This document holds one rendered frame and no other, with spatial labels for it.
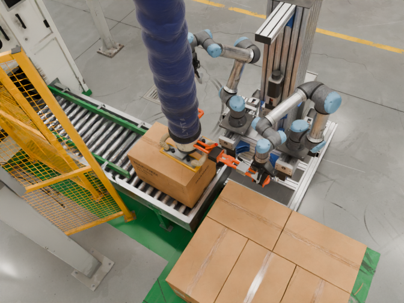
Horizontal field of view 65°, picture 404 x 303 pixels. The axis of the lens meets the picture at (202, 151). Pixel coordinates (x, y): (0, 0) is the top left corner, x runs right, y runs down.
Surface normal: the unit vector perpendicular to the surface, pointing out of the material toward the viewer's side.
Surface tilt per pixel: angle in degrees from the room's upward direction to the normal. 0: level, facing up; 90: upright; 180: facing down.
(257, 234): 0
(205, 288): 0
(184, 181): 0
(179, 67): 79
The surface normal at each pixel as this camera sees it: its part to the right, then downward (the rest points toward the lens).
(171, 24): 0.40, 0.53
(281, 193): -0.09, -0.57
